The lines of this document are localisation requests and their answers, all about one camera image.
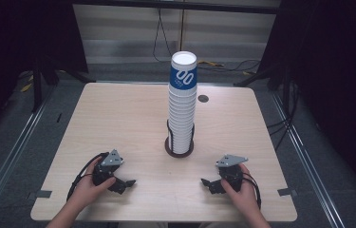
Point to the grey tape piece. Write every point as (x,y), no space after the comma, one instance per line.
(43,193)
(286,192)

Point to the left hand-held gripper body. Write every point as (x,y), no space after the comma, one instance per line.
(111,160)

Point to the round dark table grommet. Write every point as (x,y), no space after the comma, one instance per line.
(203,98)

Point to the stack of white paper cups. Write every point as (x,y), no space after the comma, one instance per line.
(182,126)

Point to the yellow tape piece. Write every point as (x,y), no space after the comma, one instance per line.
(26,87)

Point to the black cup holder stand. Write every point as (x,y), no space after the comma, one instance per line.
(178,154)

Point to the small black floor strip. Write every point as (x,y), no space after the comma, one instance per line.
(59,117)

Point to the dark curtain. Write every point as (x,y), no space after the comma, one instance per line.
(23,38)
(333,79)

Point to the person's left hand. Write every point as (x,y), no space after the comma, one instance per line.
(87,190)

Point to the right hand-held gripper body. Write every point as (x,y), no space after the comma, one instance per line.
(231,161)

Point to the black metal stand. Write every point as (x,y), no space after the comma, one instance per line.
(284,85)
(37,85)

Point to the person's right hand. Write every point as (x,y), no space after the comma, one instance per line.
(245,196)

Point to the metal floor rail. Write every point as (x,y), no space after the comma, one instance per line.
(302,152)
(14,148)

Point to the black horizontal bar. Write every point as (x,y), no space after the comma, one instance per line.
(178,6)

